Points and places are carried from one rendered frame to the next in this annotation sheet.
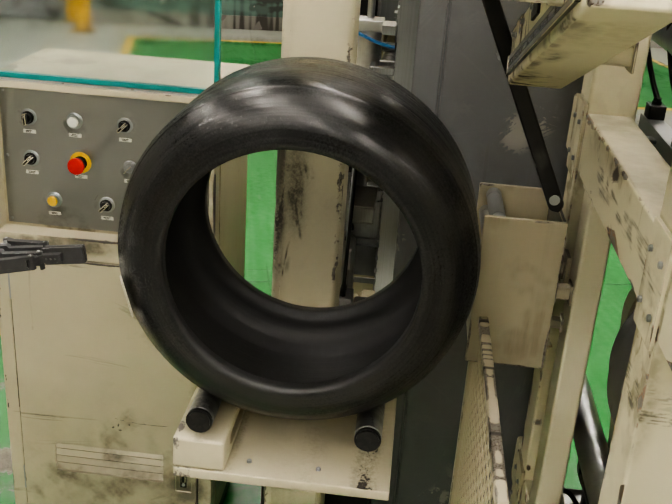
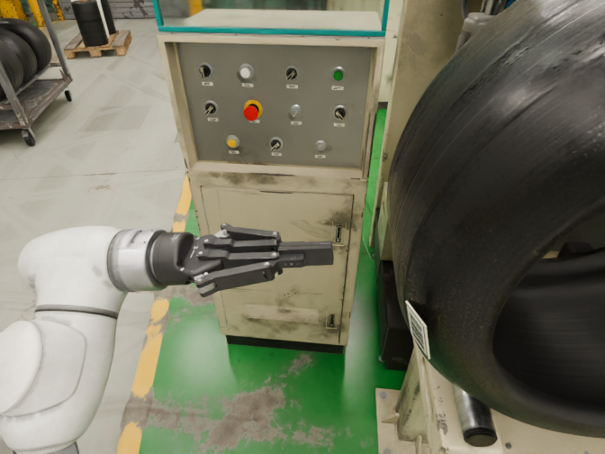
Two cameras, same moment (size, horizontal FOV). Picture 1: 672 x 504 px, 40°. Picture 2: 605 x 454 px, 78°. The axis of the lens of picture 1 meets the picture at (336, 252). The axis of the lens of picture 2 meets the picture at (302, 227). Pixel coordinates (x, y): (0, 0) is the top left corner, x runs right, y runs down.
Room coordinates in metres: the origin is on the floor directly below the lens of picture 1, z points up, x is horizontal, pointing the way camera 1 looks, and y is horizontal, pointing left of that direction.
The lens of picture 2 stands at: (1.04, 0.45, 1.46)
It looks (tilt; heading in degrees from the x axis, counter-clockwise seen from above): 38 degrees down; 2
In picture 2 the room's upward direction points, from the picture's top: straight up
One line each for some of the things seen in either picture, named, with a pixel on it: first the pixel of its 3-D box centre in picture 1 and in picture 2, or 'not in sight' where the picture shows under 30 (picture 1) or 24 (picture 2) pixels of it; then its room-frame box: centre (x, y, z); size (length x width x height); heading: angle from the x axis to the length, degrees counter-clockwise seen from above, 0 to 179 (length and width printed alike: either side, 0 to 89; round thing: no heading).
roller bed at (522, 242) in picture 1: (510, 273); not in sight; (1.63, -0.34, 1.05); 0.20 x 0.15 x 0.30; 176
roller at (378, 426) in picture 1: (374, 386); not in sight; (1.43, -0.09, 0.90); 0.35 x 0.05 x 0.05; 176
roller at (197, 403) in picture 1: (221, 369); (455, 336); (1.45, 0.19, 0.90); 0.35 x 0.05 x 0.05; 176
